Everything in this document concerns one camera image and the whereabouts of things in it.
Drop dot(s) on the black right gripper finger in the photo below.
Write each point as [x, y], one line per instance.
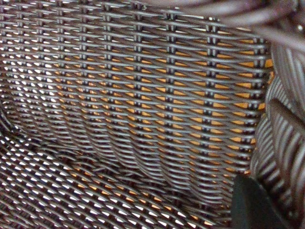
[255, 205]

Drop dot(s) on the dark brown wicker basket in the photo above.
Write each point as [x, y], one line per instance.
[119, 71]

